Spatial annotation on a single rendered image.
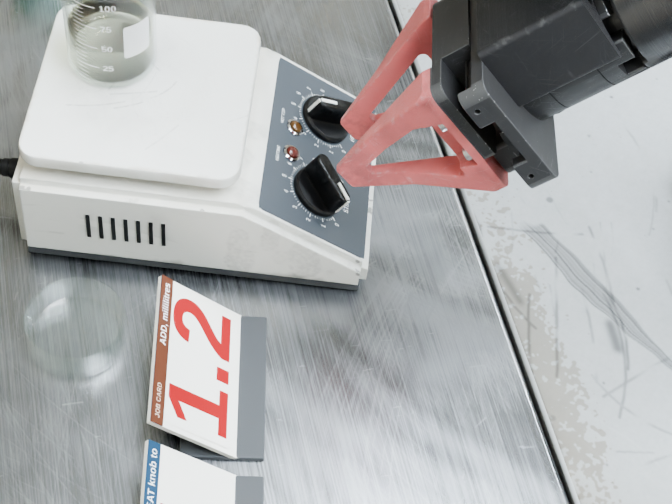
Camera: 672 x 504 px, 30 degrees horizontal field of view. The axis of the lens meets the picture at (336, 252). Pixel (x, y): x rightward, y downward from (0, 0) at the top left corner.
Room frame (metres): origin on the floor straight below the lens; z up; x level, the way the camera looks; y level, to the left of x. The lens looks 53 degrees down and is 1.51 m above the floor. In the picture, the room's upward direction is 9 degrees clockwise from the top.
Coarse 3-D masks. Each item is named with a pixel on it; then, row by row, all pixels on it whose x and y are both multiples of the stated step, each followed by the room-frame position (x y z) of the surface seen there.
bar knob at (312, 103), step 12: (312, 96) 0.52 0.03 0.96; (324, 96) 0.51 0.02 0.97; (312, 108) 0.50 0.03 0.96; (324, 108) 0.50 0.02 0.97; (336, 108) 0.51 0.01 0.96; (312, 120) 0.50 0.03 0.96; (324, 120) 0.50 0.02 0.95; (336, 120) 0.51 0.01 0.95; (324, 132) 0.50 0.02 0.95; (336, 132) 0.50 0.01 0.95
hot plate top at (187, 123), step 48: (48, 48) 0.49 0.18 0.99; (192, 48) 0.51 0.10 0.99; (240, 48) 0.52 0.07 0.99; (48, 96) 0.46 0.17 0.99; (96, 96) 0.46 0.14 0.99; (144, 96) 0.47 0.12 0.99; (192, 96) 0.48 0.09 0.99; (240, 96) 0.48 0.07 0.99; (48, 144) 0.42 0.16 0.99; (96, 144) 0.43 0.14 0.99; (144, 144) 0.44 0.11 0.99; (192, 144) 0.44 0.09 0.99; (240, 144) 0.45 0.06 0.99
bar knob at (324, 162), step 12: (324, 156) 0.47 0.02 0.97; (312, 168) 0.46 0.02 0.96; (324, 168) 0.46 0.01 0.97; (300, 180) 0.45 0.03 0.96; (312, 180) 0.46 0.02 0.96; (324, 180) 0.45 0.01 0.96; (336, 180) 0.45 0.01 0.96; (300, 192) 0.45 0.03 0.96; (312, 192) 0.45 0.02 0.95; (324, 192) 0.45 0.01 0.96; (336, 192) 0.45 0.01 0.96; (312, 204) 0.44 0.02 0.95; (324, 204) 0.45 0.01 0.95; (336, 204) 0.44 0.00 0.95; (324, 216) 0.44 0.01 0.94
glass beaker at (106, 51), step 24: (72, 0) 0.47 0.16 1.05; (96, 0) 0.47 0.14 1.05; (120, 0) 0.47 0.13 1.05; (144, 0) 0.48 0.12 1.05; (72, 24) 0.47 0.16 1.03; (96, 24) 0.47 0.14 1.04; (120, 24) 0.47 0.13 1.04; (144, 24) 0.48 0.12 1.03; (72, 48) 0.48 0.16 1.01; (96, 48) 0.47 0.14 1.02; (120, 48) 0.47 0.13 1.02; (144, 48) 0.48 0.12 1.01; (96, 72) 0.47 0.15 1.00; (120, 72) 0.47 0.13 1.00; (144, 72) 0.48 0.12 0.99
